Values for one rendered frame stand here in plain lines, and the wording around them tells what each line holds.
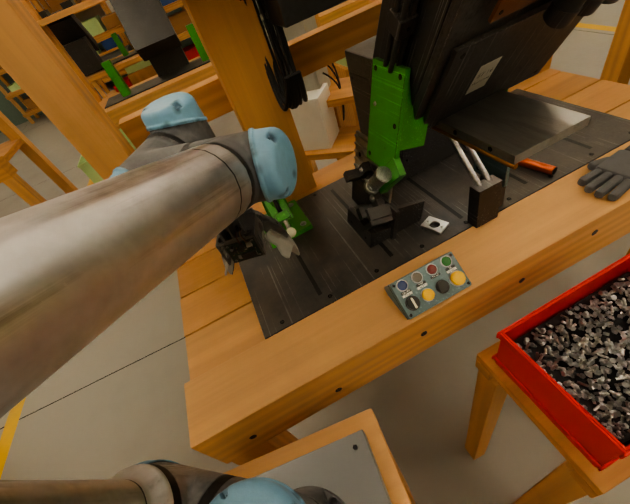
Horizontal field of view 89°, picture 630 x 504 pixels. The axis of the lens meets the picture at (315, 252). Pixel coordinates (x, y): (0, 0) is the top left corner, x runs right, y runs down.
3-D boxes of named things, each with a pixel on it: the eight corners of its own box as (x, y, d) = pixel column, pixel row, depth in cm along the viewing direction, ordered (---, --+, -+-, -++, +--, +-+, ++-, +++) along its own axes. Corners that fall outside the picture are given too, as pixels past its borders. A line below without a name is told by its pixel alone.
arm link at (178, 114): (121, 123, 41) (155, 93, 46) (172, 192, 48) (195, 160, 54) (171, 112, 38) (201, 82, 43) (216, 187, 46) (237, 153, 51)
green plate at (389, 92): (423, 169, 73) (444, 62, 59) (391, 177, 70) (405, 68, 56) (395, 150, 81) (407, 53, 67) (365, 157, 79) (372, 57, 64)
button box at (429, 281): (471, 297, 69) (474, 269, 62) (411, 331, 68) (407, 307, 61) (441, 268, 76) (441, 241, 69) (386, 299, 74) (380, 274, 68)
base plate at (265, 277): (651, 133, 83) (654, 126, 82) (268, 343, 74) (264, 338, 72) (516, 93, 113) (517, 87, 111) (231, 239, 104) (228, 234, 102)
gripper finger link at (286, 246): (300, 271, 64) (259, 254, 59) (297, 250, 68) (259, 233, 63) (309, 262, 62) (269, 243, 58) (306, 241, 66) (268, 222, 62)
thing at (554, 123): (586, 131, 58) (591, 115, 56) (512, 171, 57) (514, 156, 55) (443, 84, 86) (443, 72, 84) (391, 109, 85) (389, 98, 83)
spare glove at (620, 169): (617, 146, 81) (620, 137, 79) (670, 160, 73) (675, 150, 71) (561, 187, 77) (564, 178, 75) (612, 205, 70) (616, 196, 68)
